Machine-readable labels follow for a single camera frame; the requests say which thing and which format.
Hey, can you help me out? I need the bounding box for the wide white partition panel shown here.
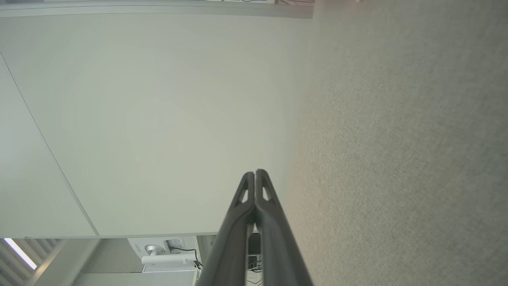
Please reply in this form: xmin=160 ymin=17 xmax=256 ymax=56
xmin=0 ymin=4 xmax=315 ymax=240

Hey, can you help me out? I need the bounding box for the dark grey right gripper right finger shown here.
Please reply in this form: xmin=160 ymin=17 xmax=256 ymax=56
xmin=254 ymin=169 xmax=314 ymax=286

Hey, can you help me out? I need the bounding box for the ceiling light strip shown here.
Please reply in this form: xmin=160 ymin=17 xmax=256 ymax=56
xmin=3 ymin=238 xmax=38 ymax=271

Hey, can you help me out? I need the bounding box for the black power adapter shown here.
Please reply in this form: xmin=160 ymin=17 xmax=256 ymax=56
xmin=248 ymin=234 xmax=262 ymax=255

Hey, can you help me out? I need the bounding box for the black power cable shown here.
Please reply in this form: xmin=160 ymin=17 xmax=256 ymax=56
xmin=246 ymin=255 xmax=263 ymax=285

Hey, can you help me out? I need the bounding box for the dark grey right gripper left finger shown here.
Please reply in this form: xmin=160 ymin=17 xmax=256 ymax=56
xmin=196 ymin=172 xmax=255 ymax=286

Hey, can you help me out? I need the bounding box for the white projector device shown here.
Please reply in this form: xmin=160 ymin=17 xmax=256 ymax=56
xmin=127 ymin=237 xmax=200 ymax=274

